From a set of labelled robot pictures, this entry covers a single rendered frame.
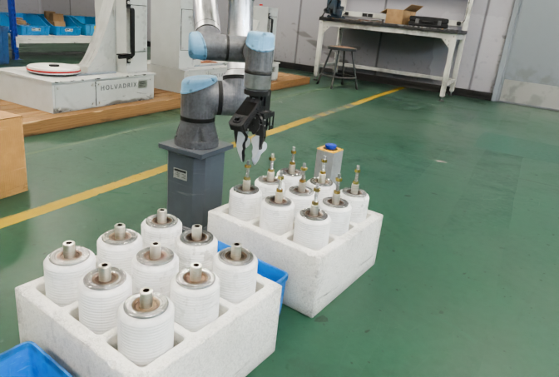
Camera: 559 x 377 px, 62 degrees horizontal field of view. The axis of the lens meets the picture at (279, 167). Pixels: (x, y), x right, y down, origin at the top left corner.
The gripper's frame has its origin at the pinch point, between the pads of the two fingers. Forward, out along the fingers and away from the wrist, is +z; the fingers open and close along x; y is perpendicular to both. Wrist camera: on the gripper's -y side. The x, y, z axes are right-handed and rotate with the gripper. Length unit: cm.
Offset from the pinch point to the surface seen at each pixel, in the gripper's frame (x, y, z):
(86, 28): 437, 299, 0
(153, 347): -21, -59, 15
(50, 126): 163, 52, 31
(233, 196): 1.4, -3.9, 10.8
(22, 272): 45, -41, 35
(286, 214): -15.8, -3.1, 11.4
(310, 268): -27.8, -10.4, 20.3
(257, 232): -10.1, -8.3, 16.8
